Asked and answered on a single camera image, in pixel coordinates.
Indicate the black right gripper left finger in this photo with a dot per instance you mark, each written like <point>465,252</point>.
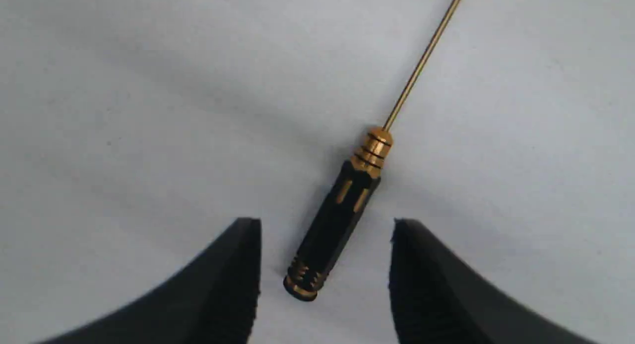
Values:
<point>213,300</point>

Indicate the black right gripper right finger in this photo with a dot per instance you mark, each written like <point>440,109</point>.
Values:
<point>436,298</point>

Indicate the black gold screwdriver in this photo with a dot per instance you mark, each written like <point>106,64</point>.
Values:
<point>345,203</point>

